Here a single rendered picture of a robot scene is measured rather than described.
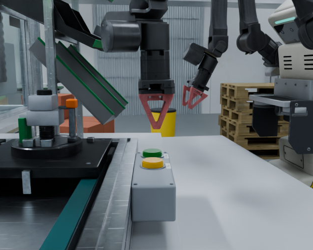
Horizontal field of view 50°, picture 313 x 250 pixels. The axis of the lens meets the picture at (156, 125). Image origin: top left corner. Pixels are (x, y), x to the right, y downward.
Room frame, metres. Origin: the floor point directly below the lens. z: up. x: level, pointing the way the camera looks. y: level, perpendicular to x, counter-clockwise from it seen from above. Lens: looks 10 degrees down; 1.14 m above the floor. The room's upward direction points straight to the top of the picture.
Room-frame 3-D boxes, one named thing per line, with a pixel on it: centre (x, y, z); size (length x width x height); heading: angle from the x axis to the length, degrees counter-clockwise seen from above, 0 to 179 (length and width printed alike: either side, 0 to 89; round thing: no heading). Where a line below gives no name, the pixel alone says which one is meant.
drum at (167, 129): (4.56, -0.09, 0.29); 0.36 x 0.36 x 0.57
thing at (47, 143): (0.63, 0.21, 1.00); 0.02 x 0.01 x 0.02; 91
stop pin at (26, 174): (0.56, 0.22, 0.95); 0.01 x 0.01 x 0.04; 1
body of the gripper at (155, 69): (0.67, 0.00, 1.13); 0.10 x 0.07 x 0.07; 2
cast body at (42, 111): (0.68, 0.23, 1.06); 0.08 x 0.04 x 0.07; 91
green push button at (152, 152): (0.67, 0.01, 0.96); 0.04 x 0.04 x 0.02
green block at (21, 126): (0.67, 0.27, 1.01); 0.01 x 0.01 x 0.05; 1
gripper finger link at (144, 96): (0.68, 0.00, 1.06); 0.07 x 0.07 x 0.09; 2
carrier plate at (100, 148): (0.68, 0.22, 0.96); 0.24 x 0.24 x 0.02; 1
